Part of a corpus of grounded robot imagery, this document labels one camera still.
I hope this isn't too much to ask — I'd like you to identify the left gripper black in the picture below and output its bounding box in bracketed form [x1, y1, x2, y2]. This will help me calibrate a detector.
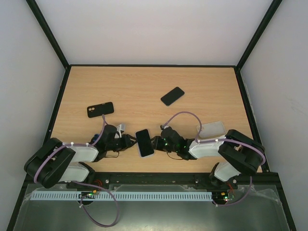
[106, 134, 139, 152]

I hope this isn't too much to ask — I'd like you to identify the lilac phone case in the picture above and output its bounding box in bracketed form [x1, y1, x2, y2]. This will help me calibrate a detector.
[138, 142, 154, 158]

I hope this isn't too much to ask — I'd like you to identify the silver white phone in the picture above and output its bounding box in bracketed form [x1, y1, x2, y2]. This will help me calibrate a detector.
[135, 129, 154, 158]

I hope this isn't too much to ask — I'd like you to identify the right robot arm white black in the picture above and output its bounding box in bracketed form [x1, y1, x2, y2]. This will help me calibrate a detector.
[150, 127, 266, 189]

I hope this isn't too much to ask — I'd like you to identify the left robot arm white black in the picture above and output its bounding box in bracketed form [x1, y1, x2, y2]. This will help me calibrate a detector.
[24, 124, 137, 189]

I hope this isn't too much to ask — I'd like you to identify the blue phone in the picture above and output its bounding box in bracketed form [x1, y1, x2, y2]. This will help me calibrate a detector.
[91, 134, 99, 143]

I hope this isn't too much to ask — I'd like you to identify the dark blue phone screen up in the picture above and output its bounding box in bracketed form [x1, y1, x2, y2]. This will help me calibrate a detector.
[160, 87, 185, 106]

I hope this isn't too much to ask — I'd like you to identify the black phone case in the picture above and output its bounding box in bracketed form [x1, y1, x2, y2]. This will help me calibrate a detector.
[87, 102, 114, 118]

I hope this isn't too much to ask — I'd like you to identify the clear phone case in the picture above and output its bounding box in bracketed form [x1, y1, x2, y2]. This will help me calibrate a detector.
[196, 121, 226, 139]

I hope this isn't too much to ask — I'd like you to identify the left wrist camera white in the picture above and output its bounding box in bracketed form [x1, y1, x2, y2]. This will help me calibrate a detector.
[115, 124, 126, 138]

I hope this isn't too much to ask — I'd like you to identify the black front mounting rail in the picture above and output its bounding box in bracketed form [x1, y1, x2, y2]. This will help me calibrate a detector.
[23, 171, 281, 193]

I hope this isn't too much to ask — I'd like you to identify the black aluminium frame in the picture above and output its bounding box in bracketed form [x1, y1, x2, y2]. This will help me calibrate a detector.
[7, 0, 296, 231]

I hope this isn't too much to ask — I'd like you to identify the light blue slotted cable duct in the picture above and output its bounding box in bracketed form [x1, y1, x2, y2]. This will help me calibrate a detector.
[30, 191, 212, 202]

